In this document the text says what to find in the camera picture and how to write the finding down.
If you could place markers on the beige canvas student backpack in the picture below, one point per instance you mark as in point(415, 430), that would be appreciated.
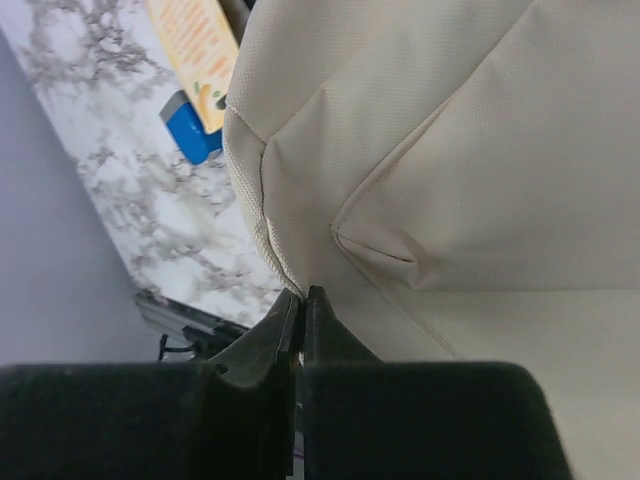
point(462, 177)

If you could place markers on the blue pencil sharpener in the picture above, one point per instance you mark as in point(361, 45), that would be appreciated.
point(187, 130)

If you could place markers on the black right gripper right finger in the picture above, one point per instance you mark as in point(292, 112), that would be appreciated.
point(328, 343)

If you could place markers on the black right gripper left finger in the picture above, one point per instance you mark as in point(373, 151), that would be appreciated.
point(264, 361)

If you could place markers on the aluminium rail frame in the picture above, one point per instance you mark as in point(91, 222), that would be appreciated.
point(187, 334)

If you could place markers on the banana eraser card pack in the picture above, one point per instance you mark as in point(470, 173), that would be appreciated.
point(202, 50)

